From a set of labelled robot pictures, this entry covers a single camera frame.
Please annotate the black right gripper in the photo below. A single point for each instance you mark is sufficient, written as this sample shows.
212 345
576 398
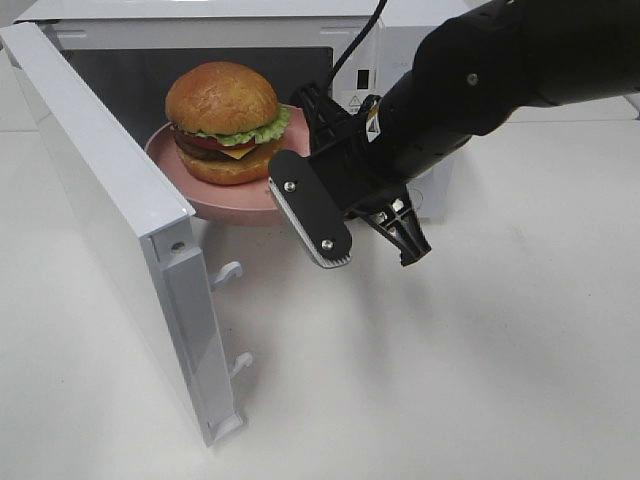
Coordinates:
365 160

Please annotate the round white door button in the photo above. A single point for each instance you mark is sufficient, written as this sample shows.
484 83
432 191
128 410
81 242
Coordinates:
417 198

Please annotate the pink round plate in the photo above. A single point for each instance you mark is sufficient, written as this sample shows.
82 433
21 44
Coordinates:
248 204

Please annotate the burger with lettuce and cheese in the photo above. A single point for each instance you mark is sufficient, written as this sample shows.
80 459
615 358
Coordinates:
227 122

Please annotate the white microwave door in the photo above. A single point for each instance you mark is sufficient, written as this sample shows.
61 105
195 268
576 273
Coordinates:
138 226

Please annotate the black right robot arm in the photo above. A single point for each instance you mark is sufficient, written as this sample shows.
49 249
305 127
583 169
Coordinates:
467 77

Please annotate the white microwave oven body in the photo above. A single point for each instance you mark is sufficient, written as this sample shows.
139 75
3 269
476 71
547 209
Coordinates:
130 52

